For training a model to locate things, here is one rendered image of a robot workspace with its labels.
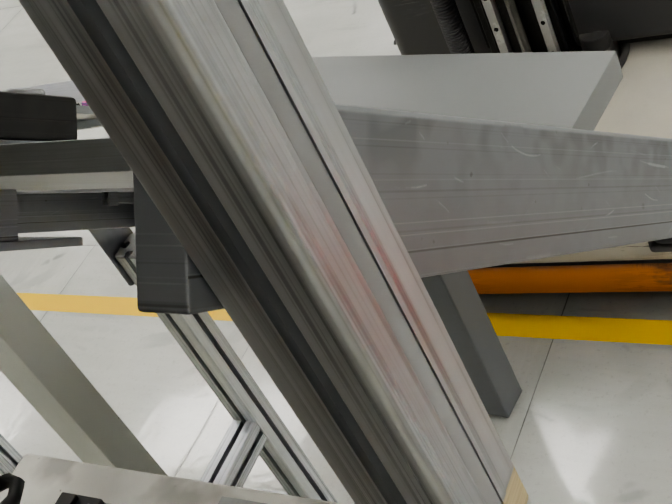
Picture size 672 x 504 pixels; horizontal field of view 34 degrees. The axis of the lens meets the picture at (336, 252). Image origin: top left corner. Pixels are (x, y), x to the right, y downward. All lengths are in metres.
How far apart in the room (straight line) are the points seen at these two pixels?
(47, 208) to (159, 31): 0.95
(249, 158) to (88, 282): 2.29
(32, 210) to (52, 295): 1.42
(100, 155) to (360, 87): 1.15
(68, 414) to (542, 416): 0.72
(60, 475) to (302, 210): 0.90
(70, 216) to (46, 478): 0.27
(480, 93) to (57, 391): 0.69
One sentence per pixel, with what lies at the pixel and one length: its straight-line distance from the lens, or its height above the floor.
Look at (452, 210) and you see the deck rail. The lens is 0.44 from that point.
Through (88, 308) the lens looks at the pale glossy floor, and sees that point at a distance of 2.48.
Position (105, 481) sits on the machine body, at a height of 0.62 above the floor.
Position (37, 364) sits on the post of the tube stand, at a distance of 1.52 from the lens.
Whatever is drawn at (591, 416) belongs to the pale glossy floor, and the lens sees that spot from 1.74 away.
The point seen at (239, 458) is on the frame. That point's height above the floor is 0.31.
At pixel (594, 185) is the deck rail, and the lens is 0.58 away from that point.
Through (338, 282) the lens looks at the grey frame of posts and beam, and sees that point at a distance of 0.29.
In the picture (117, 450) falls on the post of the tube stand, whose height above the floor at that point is 0.30.
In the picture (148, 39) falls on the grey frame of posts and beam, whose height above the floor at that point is 1.24.
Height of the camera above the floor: 1.33
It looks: 37 degrees down
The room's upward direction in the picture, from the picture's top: 29 degrees counter-clockwise
